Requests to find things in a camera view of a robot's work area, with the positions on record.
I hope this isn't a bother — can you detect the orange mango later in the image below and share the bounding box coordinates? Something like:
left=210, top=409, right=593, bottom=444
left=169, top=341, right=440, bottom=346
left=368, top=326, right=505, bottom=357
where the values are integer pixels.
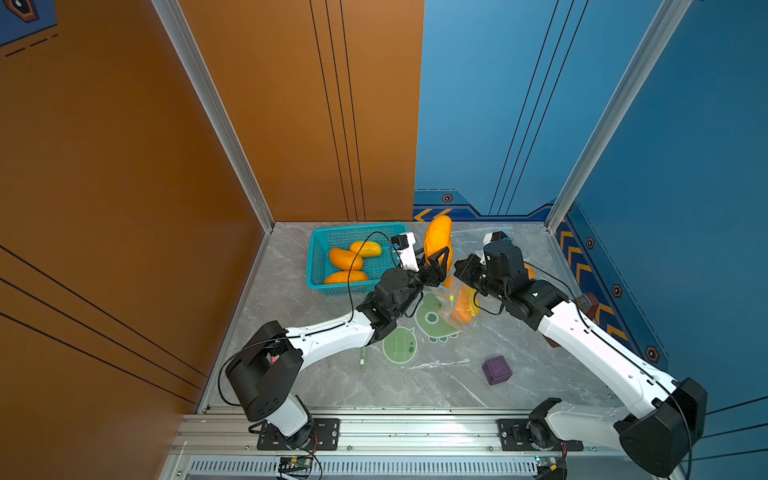
left=423, top=215, right=453, bottom=271

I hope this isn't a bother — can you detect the large orange mango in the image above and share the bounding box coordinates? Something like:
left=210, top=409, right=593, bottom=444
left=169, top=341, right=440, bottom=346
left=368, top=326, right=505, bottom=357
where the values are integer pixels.
left=524, top=263, right=536, bottom=280

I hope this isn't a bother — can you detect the clear bags stack green print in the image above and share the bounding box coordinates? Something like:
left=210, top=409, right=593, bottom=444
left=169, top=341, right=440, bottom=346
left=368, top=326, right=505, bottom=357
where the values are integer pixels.
left=359, top=287, right=479, bottom=372

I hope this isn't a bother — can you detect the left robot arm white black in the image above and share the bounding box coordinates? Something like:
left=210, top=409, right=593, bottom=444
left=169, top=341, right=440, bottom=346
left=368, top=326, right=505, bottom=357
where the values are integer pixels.
left=223, top=246, right=451, bottom=448

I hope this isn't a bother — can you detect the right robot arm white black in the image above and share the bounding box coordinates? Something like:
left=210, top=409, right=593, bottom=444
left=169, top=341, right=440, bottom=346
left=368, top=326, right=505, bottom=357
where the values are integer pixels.
left=454, top=233, right=707, bottom=478

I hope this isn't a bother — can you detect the yellow orange mango back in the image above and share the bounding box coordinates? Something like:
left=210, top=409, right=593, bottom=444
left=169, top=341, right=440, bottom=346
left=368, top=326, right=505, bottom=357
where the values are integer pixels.
left=349, top=241, right=382, bottom=258

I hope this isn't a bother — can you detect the orange mango front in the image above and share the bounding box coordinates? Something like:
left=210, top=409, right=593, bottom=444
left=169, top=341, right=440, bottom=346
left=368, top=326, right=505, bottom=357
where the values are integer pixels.
left=324, top=270, right=369, bottom=285

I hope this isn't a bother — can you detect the teal plastic basket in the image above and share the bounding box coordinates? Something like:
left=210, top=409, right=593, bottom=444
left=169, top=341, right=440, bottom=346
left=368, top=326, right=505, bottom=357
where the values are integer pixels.
left=306, top=222, right=408, bottom=295

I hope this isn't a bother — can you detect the purple cube box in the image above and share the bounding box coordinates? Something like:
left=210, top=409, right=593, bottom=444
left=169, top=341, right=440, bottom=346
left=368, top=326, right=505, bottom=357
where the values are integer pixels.
left=482, top=356, right=513, bottom=386

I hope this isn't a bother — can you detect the dark red box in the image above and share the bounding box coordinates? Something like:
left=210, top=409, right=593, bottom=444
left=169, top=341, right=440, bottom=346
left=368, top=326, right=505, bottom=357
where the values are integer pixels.
left=537, top=294, right=598, bottom=355

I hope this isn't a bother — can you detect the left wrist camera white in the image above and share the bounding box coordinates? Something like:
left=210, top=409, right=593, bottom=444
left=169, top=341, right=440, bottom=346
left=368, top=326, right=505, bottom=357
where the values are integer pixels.
left=391, top=232, right=419, bottom=272

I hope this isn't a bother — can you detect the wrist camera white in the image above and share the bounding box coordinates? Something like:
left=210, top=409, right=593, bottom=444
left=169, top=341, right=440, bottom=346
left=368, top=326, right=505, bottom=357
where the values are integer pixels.
left=391, top=232, right=419, bottom=272
left=483, top=231, right=510, bottom=247

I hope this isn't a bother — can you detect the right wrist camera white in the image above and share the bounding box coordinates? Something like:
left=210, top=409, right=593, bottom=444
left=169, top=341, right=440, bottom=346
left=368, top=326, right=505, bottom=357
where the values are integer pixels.
left=483, top=231, right=510, bottom=247

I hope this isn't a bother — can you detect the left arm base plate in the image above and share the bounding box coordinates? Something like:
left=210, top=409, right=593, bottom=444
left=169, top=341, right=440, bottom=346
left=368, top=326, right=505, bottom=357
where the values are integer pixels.
left=257, top=417, right=341, bottom=452

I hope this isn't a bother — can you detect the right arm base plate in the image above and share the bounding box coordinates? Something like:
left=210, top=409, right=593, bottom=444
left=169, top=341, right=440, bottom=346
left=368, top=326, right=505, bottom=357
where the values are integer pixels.
left=496, top=418, right=584, bottom=452

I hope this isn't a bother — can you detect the aluminium rail front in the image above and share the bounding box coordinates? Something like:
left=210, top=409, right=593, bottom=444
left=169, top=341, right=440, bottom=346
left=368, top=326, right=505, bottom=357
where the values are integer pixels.
left=170, top=413, right=673, bottom=460

